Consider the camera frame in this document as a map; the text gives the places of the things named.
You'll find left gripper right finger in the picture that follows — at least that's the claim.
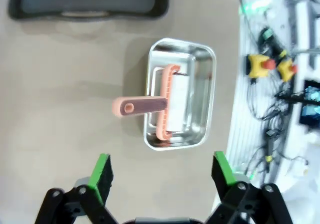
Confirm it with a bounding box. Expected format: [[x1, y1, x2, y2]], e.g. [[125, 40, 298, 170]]
[[203, 151, 295, 224]]

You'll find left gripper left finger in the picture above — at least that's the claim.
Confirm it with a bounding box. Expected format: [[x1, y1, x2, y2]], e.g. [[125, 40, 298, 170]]
[[33, 153, 120, 224]]

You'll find pink lint roller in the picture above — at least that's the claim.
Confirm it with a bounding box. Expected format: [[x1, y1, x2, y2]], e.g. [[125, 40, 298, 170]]
[[111, 63, 190, 141]]

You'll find black serving tray with handles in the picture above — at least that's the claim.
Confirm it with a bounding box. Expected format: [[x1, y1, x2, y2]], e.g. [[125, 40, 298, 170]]
[[7, 0, 170, 22]]

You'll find rectangular stainless steel container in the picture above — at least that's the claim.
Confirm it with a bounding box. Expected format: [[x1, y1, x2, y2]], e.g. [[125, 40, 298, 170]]
[[142, 37, 217, 152]]

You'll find computer monitor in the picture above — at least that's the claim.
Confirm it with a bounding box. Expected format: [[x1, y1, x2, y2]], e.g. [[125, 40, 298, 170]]
[[298, 78, 320, 127]]

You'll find yellow emergency stop button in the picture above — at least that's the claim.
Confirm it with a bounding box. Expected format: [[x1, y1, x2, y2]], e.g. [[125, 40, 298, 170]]
[[245, 53, 277, 79], [276, 59, 299, 82]]

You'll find black green power connector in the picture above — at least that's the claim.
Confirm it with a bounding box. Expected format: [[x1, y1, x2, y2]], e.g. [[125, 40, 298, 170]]
[[258, 26, 288, 57]]

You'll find black cable bundle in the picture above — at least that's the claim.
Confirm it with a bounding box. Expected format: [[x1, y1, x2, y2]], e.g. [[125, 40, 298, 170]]
[[246, 79, 308, 175]]

